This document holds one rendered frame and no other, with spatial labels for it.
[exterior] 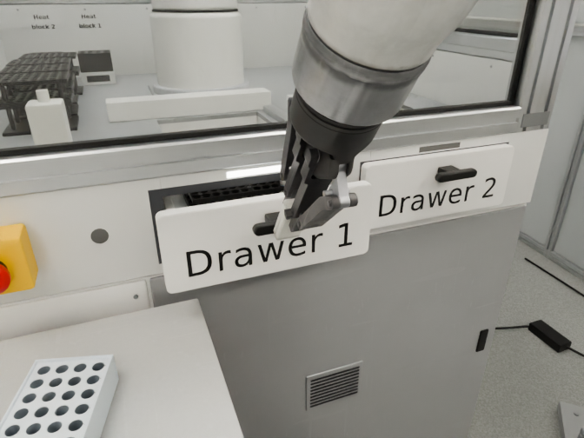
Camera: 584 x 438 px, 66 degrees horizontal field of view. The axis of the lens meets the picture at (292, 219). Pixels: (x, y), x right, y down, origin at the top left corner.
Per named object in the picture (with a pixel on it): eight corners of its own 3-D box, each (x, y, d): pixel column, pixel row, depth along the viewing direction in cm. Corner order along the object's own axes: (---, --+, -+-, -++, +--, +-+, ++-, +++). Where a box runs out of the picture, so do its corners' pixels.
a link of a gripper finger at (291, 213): (347, 138, 40) (353, 150, 40) (316, 206, 50) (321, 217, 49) (306, 142, 39) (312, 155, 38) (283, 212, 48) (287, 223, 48)
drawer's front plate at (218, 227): (368, 253, 67) (374, 183, 62) (167, 295, 58) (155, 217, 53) (362, 247, 68) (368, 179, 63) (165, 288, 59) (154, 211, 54)
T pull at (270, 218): (311, 227, 57) (312, 217, 56) (255, 237, 54) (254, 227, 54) (301, 215, 60) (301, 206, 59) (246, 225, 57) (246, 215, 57)
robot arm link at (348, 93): (402, -18, 34) (374, 48, 39) (288, -19, 31) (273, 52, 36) (458, 69, 30) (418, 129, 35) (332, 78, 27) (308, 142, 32)
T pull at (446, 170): (477, 177, 72) (478, 169, 72) (438, 183, 70) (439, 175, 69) (461, 169, 75) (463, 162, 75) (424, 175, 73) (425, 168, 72)
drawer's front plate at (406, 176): (502, 204, 82) (515, 145, 78) (361, 230, 73) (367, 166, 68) (495, 200, 84) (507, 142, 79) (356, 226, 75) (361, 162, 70)
